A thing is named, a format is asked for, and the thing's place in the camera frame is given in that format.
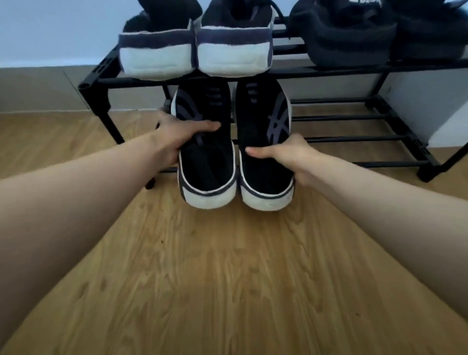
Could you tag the person's right hand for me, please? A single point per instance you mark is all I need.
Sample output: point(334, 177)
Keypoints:
point(292, 155)

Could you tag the person's left hand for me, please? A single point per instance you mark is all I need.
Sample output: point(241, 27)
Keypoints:
point(174, 132)

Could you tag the person's right thumb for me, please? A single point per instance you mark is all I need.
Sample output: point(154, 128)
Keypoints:
point(261, 152)

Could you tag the person's left thumb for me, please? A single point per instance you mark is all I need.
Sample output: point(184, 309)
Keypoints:
point(204, 127)

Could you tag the black sneaker with grey stripes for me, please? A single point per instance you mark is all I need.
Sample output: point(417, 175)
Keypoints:
point(265, 142)
point(204, 146)

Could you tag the person's right forearm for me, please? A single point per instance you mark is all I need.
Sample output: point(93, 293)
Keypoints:
point(391, 215)

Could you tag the person's left forearm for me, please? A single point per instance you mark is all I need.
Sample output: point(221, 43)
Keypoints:
point(69, 204)

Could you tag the black sneaker with chunky white heel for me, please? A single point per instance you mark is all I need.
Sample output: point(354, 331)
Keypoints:
point(157, 47)
point(234, 40)

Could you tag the black metal shoe rack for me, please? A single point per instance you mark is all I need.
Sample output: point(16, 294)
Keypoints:
point(365, 117)

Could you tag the all-black knit sneaker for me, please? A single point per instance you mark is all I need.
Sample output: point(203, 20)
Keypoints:
point(342, 33)
point(431, 29)

